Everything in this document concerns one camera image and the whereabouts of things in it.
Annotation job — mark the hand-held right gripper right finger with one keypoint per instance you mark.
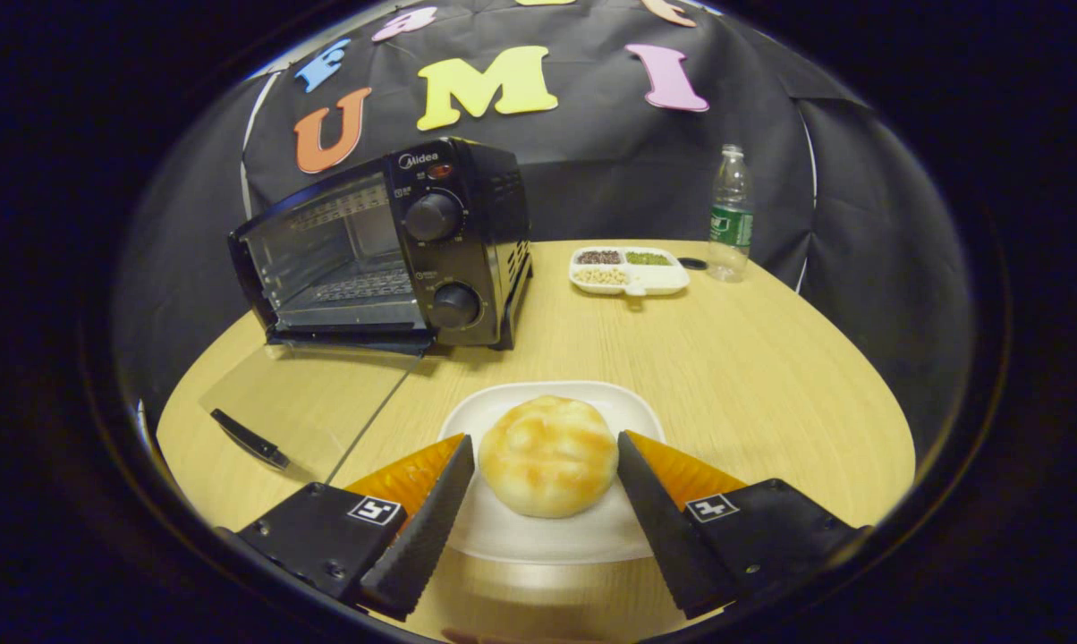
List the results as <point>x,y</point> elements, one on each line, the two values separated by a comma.
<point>664,528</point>

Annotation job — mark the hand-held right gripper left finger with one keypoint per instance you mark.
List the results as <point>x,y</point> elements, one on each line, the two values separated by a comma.
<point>431,528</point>

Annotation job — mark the golden bread bun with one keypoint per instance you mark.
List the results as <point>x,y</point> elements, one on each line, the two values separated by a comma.
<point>547,456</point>

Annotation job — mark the black electric oven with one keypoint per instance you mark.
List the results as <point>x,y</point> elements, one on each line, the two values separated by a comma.
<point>467,259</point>

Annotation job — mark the white square plate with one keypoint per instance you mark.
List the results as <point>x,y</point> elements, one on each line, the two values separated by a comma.
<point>547,541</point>

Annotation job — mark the white divided bean tray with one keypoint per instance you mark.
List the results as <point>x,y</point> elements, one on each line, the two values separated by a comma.
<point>657,281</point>

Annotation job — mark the small black bottle cap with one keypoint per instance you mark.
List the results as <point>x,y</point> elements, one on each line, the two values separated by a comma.
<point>692,263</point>

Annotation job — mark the clear plastic water bottle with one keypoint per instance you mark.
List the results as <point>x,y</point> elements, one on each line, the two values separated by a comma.
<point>731,224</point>

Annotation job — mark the black backdrop cloth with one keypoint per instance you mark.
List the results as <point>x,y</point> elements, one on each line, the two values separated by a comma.
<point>592,161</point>

